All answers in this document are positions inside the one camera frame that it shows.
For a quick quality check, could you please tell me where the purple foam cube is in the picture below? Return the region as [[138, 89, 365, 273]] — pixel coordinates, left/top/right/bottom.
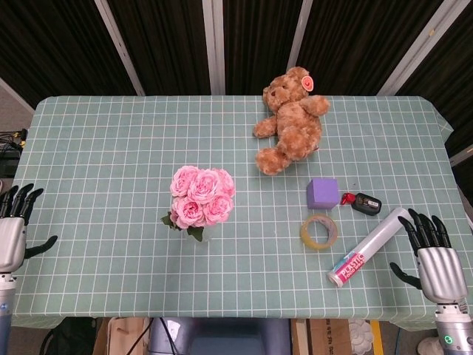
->
[[306, 177, 340, 211]]

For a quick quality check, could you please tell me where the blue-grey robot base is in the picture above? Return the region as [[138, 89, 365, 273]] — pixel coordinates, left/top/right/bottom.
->
[[147, 317, 293, 355]]

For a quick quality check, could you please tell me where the pink rose bouquet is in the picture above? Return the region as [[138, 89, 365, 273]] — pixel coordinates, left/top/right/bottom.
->
[[160, 165, 237, 243]]

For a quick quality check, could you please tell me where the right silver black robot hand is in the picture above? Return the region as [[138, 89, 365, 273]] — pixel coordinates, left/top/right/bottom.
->
[[389, 208, 469, 305]]

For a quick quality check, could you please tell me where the small black bottle red cap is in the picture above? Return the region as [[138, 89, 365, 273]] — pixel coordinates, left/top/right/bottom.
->
[[340, 192, 383, 216]]

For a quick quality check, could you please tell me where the brown teddy bear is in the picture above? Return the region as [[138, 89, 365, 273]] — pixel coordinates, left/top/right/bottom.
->
[[252, 66, 331, 176]]

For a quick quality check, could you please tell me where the green grid-patterned table mat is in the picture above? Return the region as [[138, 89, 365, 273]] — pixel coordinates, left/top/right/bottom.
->
[[0, 95, 473, 332]]

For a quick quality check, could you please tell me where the grey aluminium frame post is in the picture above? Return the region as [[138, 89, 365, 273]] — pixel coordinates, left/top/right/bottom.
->
[[286, 0, 315, 71], [202, 0, 226, 95], [94, 0, 146, 96], [377, 0, 456, 96]]

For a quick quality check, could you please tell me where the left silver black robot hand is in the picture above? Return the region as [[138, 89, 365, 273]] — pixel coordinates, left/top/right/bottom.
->
[[0, 183, 59, 274]]

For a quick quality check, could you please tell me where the yellowish adhesive tape roll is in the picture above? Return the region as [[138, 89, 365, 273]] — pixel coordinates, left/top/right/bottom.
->
[[299, 213, 339, 251]]

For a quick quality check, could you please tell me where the plastic food wrap roll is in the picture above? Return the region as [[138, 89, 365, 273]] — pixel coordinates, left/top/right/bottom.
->
[[326, 206, 412, 288]]

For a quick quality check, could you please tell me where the black bag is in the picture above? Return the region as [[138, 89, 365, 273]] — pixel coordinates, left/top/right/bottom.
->
[[39, 317, 100, 355]]

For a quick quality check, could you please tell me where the light wooden plank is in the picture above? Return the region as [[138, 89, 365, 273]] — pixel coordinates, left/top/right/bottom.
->
[[290, 319, 310, 355]]

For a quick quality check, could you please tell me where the light wooden panel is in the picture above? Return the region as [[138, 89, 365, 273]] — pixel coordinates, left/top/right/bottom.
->
[[92, 317, 151, 355]]

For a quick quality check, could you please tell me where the brown cardboard box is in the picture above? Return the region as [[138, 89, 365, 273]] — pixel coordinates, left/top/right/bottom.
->
[[308, 319, 352, 355]]

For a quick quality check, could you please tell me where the black equipment with cables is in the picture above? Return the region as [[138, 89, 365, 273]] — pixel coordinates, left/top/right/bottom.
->
[[0, 128, 29, 178]]

